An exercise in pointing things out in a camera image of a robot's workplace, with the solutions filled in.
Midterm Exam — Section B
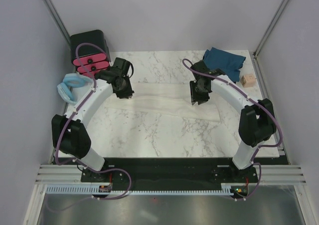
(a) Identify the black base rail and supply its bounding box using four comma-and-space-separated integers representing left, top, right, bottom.
62, 156, 289, 201

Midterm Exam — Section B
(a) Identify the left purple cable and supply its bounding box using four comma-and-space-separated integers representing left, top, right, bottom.
44, 42, 133, 212

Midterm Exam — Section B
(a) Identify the white slotted cable duct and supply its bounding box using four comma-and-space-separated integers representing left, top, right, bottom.
45, 183, 234, 196

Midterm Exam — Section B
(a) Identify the purple cable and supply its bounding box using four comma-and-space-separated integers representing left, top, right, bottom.
182, 58, 284, 202
44, 42, 133, 212

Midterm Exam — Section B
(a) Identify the white t shirt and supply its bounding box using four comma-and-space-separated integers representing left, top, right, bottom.
104, 83, 220, 123

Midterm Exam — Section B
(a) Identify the small pink cube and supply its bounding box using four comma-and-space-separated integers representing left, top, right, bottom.
240, 74, 256, 88

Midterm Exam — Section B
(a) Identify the black pink drawer box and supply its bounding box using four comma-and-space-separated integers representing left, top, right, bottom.
70, 29, 111, 76

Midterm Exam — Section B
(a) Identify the folded teal t shirt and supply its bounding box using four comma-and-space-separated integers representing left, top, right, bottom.
203, 47, 246, 83

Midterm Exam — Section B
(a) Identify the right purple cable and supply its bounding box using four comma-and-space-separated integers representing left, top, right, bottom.
182, 58, 284, 202

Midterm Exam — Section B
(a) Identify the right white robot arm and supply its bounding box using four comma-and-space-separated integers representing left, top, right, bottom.
187, 60, 279, 182

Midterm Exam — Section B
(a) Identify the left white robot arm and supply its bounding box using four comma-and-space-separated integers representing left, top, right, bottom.
51, 58, 134, 182

